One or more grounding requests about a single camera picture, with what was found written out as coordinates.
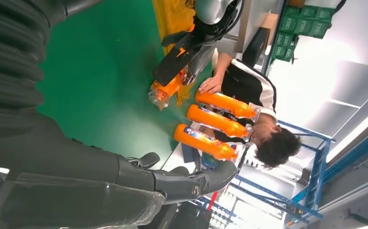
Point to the white table with steel legs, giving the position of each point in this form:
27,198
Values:
253,15

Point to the green plastic crate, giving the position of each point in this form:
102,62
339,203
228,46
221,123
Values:
307,20
283,47

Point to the ceiling light strip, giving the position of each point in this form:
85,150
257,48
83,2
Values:
353,136

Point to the person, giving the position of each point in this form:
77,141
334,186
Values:
250,85

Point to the yellow plastic sheet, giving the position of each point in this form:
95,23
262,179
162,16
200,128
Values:
171,19

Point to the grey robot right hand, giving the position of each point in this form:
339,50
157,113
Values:
61,183

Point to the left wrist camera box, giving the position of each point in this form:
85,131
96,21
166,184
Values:
174,64

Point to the blue metal shelf rack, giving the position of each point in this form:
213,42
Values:
313,183

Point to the white desk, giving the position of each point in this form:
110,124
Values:
174,161

